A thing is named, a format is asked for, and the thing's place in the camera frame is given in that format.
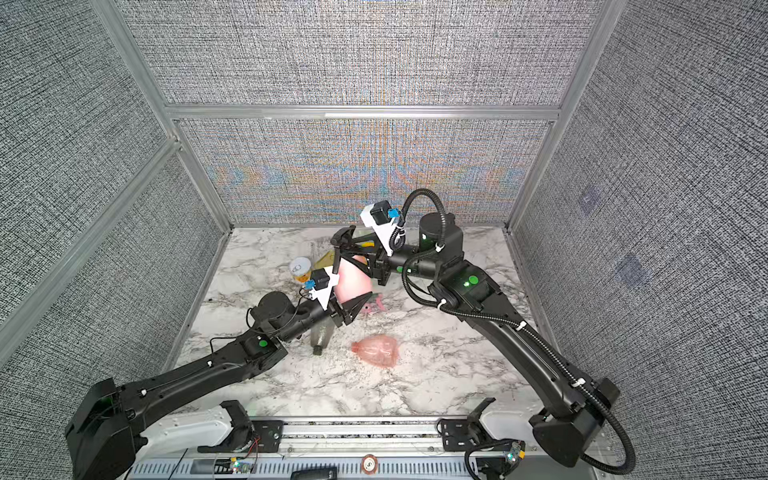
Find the black spray nozzle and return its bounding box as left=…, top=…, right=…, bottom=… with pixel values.
left=330, top=225, right=357, bottom=274

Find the opaque pink spray bottle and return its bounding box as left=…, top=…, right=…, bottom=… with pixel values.
left=334, top=259, right=373, bottom=304

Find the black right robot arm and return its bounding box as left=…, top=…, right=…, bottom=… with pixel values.
left=331, top=205, right=636, bottom=475

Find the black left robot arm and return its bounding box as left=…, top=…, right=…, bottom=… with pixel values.
left=64, top=292, right=371, bottom=479

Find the grey pink spray nozzle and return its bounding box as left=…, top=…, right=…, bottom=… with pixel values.
left=362, top=296, right=387, bottom=315

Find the clear grey spray bottle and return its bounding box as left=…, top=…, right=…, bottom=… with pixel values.
left=310, top=320, right=336, bottom=356

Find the translucent pink spray bottle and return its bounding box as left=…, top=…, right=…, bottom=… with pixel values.
left=350, top=335, right=399, bottom=368

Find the green scalloped plate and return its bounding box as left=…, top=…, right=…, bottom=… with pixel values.
left=353, top=233, right=378, bottom=248

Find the small round white can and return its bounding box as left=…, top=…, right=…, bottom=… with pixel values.
left=289, top=256, right=313, bottom=284

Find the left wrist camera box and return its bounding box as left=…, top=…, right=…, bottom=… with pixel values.
left=304, top=267, right=340, bottom=311

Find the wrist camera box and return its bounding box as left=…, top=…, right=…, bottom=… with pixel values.
left=360, top=200, right=405, bottom=256
left=304, top=267, right=340, bottom=311

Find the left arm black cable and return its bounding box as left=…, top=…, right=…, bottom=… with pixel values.
left=208, top=305, right=307, bottom=361

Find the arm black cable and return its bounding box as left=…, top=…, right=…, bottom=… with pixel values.
left=397, top=188, right=637, bottom=476
left=208, top=305, right=307, bottom=361

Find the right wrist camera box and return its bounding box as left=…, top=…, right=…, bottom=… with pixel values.
left=360, top=200, right=405, bottom=256

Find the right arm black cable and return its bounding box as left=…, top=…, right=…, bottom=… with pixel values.
left=397, top=188, right=637, bottom=476

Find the aluminium front rail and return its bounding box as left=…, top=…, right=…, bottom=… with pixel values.
left=110, top=415, right=625, bottom=480

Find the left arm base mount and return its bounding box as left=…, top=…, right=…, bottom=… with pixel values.
left=197, top=400, right=285, bottom=455

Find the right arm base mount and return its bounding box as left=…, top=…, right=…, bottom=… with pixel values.
left=435, top=397, right=526, bottom=462

